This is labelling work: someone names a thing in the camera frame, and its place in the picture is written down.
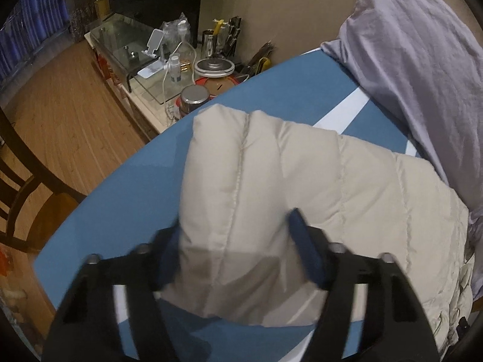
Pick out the beige puffer jacket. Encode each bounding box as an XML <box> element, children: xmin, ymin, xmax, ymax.
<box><xmin>160</xmin><ymin>105</ymin><xmax>474</xmax><ymax>358</ymax></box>

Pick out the dark wooden chair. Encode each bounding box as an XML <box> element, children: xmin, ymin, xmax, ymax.
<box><xmin>1</xmin><ymin>113</ymin><xmax>86</xmax><ymax>253</ymax></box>

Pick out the white bedside table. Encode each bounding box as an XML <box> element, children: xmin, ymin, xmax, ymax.
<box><xmin>86</xmin><ymin>37</ymin><xmax>174</xmax><ymax>141</ymax></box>

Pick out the steel cup with lid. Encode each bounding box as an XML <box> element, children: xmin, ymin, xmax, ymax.
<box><xmin>180</xmin><ymin>84</ymin><xmax>210</xmax><ymax>114</ymax></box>

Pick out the small white bottle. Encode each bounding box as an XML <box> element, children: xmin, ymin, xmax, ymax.
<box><xmin>168</xmin><ymin>53</ymin><xmax>181</xmax><ymax>83</ymax></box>

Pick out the lavender duvet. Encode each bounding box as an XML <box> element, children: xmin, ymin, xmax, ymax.
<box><xmin>320</xmin><ymin>0</ymin><xmax>483</xmax><ymax>212</ymax></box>

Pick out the white phone stand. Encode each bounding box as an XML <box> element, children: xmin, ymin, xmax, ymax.
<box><xmin>138</xmin><ymin>29</ymin><xmax>165</xmax><ymax>79</ymax></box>

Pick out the white charging cable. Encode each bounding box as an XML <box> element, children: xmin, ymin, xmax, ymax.
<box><xmin>161</xmin><ymin>40</ymin><xmax>197</xmax><ymax>95</ymax></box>

